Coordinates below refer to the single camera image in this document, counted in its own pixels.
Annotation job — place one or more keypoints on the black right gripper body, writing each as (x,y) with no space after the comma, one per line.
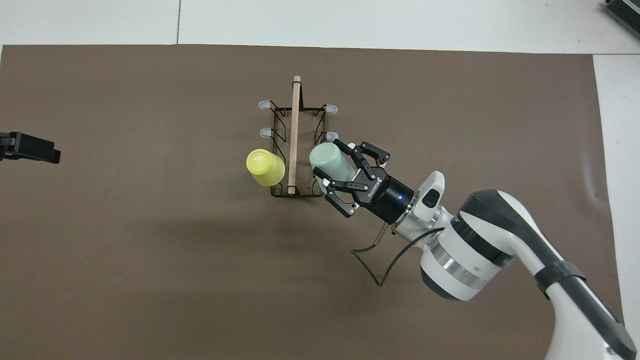
(385,197)

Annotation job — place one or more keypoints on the pale green plastic cup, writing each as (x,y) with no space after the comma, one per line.
(330,160)

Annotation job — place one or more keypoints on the yellow plastic cup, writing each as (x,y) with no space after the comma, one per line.
(265,167)

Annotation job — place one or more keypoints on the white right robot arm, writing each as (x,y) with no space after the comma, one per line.
(480,250)

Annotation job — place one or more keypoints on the brown table mat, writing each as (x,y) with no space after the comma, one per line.
(150,275)

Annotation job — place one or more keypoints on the grey ribbed device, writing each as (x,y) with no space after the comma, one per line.
(627,9)

